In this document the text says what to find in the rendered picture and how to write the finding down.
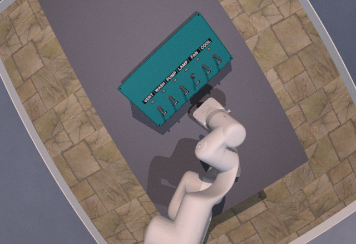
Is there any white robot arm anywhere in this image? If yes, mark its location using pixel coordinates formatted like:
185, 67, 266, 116
144, 109, 246, 244

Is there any teal switch panel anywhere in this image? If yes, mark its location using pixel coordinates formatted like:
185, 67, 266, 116
117, 12, 233, 128

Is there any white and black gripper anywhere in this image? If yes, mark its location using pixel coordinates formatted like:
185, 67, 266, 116
193, 97, 226, 130

